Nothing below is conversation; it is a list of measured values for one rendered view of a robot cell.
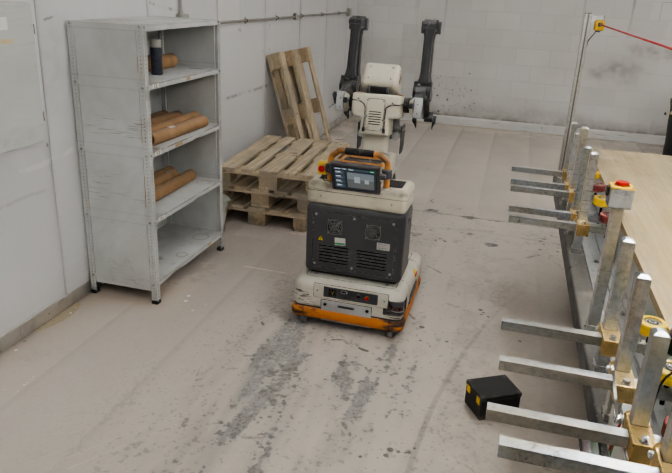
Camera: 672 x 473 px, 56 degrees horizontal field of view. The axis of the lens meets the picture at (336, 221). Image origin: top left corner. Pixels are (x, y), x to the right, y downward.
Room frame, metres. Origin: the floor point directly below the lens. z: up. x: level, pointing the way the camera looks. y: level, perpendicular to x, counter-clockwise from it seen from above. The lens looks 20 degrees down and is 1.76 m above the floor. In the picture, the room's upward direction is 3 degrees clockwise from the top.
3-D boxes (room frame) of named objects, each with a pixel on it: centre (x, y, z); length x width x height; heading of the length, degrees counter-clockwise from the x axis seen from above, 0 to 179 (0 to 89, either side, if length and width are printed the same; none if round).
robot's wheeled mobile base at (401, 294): (3.39, -0.16, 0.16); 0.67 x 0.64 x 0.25; 165
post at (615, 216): (1.96, -0.90, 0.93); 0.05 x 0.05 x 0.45; 75
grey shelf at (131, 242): (3.77, 1.11, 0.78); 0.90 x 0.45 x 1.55; 165
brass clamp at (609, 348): (1.68, -0.83, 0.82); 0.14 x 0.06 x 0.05; 165
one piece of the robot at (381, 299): (3.07, -0.10, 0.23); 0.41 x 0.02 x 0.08; 75
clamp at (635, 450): (1.20, -0.71, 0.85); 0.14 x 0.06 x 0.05; 165
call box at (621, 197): (1.95, -0.90, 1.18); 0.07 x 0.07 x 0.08; 75
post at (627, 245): (1.70, -0.84, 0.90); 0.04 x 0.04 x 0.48; 75
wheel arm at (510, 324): (1.69, -0.73, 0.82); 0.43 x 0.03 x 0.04; 75
